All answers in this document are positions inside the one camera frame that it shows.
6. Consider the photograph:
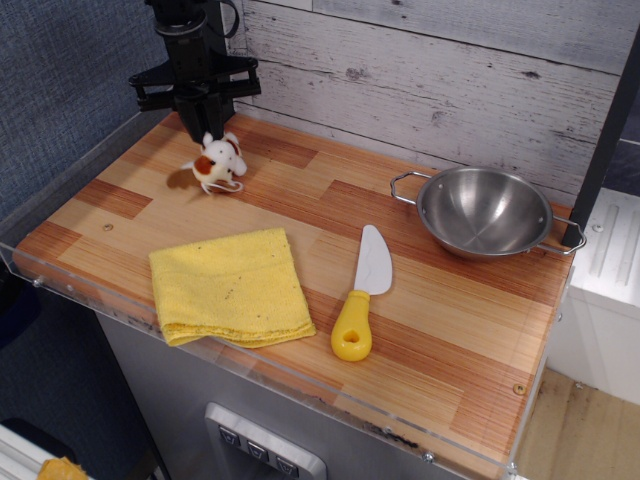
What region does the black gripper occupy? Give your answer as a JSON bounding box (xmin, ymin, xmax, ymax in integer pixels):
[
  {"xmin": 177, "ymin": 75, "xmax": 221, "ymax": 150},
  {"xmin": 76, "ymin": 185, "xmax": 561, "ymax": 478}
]
[{"xmin": 129, "ymin": 29, "xmax": 261, "ymax": 144}]

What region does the white brown plush animal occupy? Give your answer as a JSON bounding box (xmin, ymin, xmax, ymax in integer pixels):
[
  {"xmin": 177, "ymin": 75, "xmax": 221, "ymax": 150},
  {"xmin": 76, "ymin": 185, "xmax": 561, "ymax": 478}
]
[{"xmin": 167, "ymin": 131, "xmax": 247, "ymax": 195}]

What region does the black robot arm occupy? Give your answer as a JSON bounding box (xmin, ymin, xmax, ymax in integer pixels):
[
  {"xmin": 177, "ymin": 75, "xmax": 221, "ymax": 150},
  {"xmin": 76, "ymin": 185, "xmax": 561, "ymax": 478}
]
[{"xmin": 129, "ymin": 1, "xmax": 261, "ymax": 143}]

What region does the yellow folded cloth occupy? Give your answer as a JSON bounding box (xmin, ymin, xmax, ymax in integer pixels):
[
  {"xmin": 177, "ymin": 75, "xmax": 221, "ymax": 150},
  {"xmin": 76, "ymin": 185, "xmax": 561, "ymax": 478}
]
[{"xmin": 149, "ymin": 228, "xmax": 316, "ymax": 348}]

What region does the silver dispenser panel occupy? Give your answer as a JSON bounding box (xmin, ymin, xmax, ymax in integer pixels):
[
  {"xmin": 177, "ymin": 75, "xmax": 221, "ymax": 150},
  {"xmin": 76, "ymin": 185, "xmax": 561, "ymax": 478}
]
[{"xmin": 204, "ymin": 402, "xmax": 328, "ymax": 479}]

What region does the yellow black object bottom left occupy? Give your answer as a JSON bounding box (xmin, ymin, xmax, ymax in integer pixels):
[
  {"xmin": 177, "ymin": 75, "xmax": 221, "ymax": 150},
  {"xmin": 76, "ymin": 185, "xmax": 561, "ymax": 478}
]
[{"xmin": 36, "ymin": 457, "xmax": 89, "ymax": 480}]

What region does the white cabinet at right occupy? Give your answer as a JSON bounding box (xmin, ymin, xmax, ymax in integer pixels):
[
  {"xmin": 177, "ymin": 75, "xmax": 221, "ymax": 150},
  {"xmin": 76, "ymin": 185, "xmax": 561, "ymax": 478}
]
[{"xmin": 547, "ymin": 188, "xmax": 639, "ymax": 404}]

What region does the black left frame post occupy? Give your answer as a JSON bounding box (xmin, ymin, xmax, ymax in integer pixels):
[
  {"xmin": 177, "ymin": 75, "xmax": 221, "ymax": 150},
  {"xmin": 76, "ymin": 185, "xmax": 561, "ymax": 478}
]
[{"xmin": 203, "ymin": 1, "xmax": 237, "ymax": 55}]

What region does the black frame post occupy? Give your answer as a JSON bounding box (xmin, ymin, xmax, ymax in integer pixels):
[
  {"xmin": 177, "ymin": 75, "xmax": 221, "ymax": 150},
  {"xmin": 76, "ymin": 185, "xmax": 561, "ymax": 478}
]
[
  {"xmin": 561, "ymin": 28, "xmax": 639, "ymax": 247},
  {"xmin": 203, "ymin": 1, "xmax": 237, "ymax": 55}
]

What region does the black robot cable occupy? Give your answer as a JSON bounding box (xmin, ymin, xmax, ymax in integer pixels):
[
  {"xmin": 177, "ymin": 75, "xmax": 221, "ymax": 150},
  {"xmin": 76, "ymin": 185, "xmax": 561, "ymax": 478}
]
[{"xmin": 217, "ymin": 0, "xmax": 242, "ymax": 40}]

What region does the toy knife yellow handle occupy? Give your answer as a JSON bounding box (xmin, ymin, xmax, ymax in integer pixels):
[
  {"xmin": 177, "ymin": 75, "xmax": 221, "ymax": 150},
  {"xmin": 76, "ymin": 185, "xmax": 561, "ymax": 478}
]
[{"xmin": 331, "ymin": 225, "xmax": 393, "ymax": 362}]

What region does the steel bowl with handles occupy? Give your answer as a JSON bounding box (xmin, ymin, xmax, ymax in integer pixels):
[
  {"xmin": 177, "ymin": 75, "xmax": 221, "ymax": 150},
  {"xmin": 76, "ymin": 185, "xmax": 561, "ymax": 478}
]
[{"xmin": 390, "ymin": 166, "xmax": 587, "ymax": 260}]

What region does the black right frame post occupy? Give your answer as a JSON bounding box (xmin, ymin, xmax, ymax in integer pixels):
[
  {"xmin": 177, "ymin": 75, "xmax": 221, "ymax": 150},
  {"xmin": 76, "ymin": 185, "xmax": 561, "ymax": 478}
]
[{"xmin": 561, "ymin": 28, "xmax": 639, "ymax": 247}]

